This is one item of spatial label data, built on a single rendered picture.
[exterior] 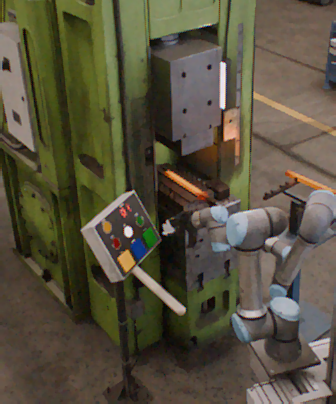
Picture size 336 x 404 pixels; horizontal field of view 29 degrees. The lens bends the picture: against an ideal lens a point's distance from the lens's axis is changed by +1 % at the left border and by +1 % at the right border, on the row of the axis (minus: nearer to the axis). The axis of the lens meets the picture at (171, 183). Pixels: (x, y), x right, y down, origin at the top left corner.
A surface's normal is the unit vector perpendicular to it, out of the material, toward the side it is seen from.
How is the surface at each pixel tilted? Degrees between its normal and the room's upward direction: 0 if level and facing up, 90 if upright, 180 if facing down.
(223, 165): 90
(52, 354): 0
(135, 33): 90
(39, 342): 0
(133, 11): 90
